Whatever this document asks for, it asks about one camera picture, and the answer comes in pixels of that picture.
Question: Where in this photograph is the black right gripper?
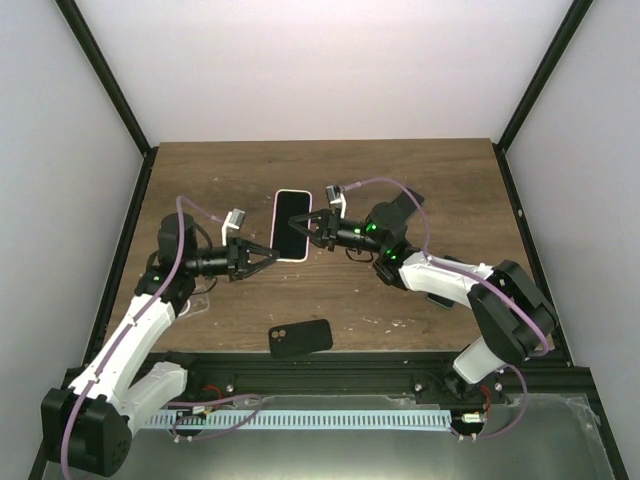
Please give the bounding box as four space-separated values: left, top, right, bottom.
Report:
289 209 385 255

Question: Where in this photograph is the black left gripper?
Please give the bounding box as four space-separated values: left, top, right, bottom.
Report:
187 237 280 281

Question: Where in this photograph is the pale pink phone case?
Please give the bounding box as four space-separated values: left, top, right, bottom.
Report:
270 188 313 263

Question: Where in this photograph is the blue smartphone black screen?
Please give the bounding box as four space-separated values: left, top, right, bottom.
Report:
272 191 310 260

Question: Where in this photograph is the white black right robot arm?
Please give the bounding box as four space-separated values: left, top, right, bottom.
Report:
289 202 558 403

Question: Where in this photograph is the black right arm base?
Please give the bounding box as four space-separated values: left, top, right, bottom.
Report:
410 369 505 406

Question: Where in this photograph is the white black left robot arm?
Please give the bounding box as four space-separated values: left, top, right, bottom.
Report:
41 210 279 477

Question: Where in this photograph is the dark phone under right arm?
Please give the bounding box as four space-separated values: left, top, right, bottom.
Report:
426 255 468 309

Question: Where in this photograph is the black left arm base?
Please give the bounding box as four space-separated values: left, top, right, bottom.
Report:
182 371 235 402

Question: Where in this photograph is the clear magsafe phone case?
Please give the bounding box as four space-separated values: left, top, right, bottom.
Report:
178 293 210 319

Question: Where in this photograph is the black phone case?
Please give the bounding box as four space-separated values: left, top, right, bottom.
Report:
268 319 333 359

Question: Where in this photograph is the dark green phone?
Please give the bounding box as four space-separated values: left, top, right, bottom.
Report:
392 188 425 220

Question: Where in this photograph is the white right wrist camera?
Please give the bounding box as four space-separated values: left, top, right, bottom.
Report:
326 185 347 219

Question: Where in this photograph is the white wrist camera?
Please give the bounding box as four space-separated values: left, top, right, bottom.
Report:
221 208 246 246
326 185 347 219

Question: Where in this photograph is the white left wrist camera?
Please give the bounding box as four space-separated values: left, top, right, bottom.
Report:
221 208 246 246

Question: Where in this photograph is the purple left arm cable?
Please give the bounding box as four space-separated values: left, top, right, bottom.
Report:
59 194 264 480

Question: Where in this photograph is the light blue slotted cable duct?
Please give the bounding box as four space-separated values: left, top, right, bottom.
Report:
142 410 452 433

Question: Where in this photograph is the black aluminium frame rail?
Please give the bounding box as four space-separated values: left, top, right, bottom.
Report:
185 351 597 396

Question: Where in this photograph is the left black frame post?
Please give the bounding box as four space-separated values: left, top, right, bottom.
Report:
53 0 152 156

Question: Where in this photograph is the black frame post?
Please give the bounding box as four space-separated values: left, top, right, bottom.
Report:
53 0 152 156
492 0 596 151

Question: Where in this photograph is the right black frame post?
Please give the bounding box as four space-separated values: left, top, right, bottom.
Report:
492 0 596 151

